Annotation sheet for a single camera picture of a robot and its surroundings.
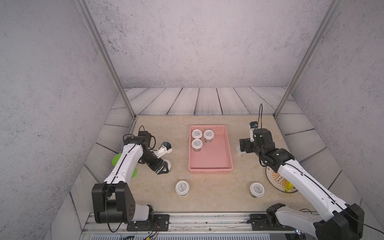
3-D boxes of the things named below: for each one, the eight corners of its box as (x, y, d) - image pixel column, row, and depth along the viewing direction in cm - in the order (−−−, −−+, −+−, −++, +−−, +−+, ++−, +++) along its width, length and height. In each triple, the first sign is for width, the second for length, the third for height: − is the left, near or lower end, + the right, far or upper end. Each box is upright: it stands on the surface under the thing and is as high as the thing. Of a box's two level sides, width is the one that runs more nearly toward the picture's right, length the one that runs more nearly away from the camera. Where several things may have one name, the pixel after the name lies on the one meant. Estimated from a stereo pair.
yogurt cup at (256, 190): (248, 199, 82) (252, 195, 76) (246, 187, 87) (249, 182, 81) (261, 199, 82) (266, 195, 76) (258, 187, 86) (262, 182, 81)
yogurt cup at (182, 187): (176, 197, 83) (174, 192, 77) (177, 185, 87) (175, 180, 82) (188, 197, 83) (188, 192, 77) (189, 185, 87) (188, 180, 82)
